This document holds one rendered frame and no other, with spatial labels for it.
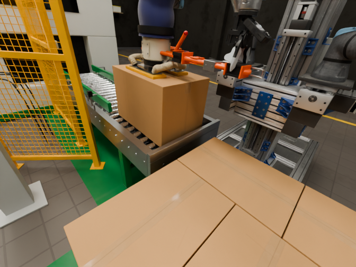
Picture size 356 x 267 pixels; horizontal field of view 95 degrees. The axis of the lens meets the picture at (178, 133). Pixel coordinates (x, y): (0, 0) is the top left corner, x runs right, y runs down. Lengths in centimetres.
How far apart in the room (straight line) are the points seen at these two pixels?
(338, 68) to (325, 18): 33
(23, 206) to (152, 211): 116
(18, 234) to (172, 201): 113
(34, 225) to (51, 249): 24
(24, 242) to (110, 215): 86
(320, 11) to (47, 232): 214
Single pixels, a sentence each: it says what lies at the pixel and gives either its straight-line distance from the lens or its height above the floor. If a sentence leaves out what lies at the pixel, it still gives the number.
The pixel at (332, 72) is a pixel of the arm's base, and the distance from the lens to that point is 116.
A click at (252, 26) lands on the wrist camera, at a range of 76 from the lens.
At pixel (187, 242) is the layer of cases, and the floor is 54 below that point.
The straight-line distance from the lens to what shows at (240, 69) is 75.
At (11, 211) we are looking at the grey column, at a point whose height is 3.
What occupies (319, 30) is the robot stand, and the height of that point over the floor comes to 126.
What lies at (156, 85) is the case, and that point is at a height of 94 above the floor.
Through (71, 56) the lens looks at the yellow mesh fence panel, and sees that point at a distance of 138.
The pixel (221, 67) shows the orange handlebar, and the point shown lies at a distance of 81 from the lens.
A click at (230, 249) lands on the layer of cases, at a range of 75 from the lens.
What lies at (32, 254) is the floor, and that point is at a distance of 151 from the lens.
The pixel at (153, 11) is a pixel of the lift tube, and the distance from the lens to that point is 110.
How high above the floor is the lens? 120
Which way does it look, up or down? 32 degrees down
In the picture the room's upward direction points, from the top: 5 degrees clockwise
